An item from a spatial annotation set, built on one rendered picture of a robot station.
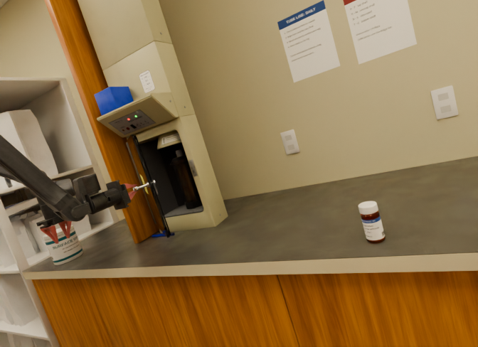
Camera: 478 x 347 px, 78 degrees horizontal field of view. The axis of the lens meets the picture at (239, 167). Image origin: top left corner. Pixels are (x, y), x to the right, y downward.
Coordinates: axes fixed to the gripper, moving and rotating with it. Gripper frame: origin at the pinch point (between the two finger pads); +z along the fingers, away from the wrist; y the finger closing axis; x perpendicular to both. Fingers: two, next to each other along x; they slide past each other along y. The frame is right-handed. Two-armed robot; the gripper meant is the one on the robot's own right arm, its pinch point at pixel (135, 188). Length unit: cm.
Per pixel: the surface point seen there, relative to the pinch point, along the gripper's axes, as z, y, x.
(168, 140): 19.6, 14.0, -5.3
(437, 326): -6, -46, -88
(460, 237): -3, -27, -96
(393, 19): 63, 32, -94
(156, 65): 17.2, 42.4, -14.5
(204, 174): 21.6, -4.0, -16.5
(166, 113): 12.6, 23.4, -15.6
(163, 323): -9, -51, 0
